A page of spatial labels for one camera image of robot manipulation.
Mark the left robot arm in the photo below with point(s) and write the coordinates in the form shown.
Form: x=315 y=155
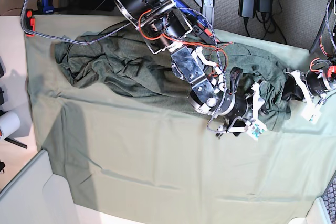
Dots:
x=327 y=65

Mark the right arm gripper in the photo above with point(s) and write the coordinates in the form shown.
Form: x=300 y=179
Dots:
x=256 y=105

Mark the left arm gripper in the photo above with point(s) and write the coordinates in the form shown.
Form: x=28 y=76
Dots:
x=292 y=91

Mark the white paper roll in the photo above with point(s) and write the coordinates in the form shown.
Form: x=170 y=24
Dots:
x=9 y=123

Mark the black stick on table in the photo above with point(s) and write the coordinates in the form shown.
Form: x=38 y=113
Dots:
x=15 y=142

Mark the green T-shirt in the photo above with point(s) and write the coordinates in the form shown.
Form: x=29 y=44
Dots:
x=124 y=63

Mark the blue orange clamp at corner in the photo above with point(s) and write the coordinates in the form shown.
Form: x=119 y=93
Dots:
x=44 y=7

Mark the blue orange clamp on cloth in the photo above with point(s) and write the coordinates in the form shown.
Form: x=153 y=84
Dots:
x=199 y=25

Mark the light green table cloth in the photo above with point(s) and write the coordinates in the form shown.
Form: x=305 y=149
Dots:
x=154 y=165

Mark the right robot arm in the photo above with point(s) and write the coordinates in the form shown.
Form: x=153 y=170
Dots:
x=164 y=24

